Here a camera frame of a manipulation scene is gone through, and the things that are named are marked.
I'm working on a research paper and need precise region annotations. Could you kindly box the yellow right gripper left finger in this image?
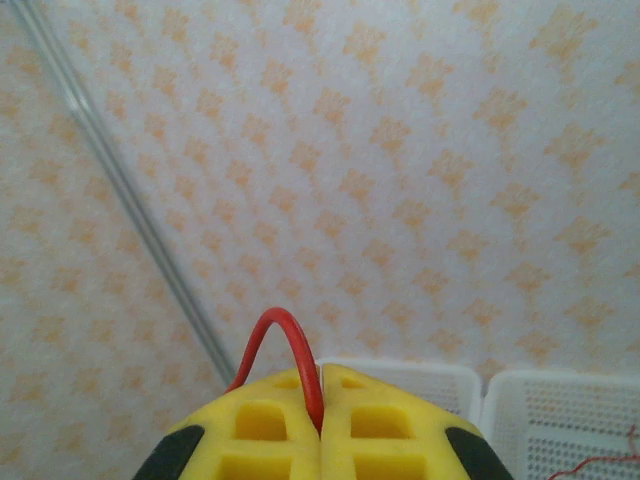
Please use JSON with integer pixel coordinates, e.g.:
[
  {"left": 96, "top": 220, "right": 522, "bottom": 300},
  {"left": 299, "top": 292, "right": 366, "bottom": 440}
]
[{"left": 132, "top": 364, "right": 322, "bottom": 480}]

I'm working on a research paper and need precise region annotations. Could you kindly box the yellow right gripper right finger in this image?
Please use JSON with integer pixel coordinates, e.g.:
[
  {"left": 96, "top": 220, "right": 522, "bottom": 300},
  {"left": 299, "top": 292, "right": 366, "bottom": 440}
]
[{"left": 319, "top": 362, "right": 516, "bottom": 480}]

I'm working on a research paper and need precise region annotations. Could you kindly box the thin red wire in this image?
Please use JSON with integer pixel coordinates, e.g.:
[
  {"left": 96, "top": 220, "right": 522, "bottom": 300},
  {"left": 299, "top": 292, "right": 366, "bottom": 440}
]
[
  {"left": 549, "top": 424, "right": 640, "bottom": 480},
  {"left": 224, "top": 307, "right": 324, "bottom": 434}
]

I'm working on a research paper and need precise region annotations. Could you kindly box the white perforated plastic basket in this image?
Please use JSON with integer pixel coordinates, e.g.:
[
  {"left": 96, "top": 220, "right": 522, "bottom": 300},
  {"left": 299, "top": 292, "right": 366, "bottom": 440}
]
[
  {"left": 478, "top": 368, "right": 640, "bottom": 480},
  {"left": 315, "top": 355, "right": 485, "bottom": 426}
]

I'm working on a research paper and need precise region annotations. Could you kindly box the aluminium corner post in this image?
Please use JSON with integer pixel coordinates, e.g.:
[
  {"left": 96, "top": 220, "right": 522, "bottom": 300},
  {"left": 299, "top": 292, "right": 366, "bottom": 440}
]
[{"left": 9, "top": 0, "right": 237, "bottom": 387}]

